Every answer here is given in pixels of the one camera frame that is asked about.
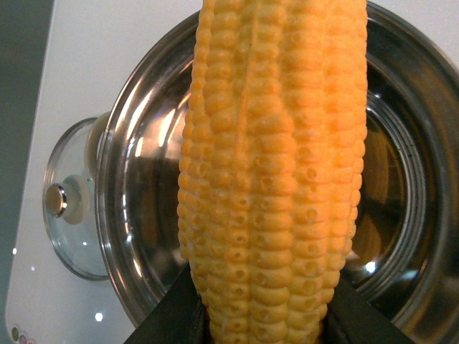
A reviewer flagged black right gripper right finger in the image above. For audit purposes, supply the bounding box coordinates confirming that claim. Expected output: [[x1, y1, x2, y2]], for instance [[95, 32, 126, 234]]
[[323, 278, 413, 344]]

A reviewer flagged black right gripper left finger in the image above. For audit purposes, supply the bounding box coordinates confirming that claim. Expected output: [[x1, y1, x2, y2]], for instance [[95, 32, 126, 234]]
[[126, 265, 211, 344]]

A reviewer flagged glass pot lid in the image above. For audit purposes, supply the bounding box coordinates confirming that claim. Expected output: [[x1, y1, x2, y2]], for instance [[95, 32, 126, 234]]
[[42, 113, 110, 281]]

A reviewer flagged yellow corn cob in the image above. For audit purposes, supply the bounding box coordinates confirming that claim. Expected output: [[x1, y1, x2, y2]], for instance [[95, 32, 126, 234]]
[[177, 1, 367, 343]]

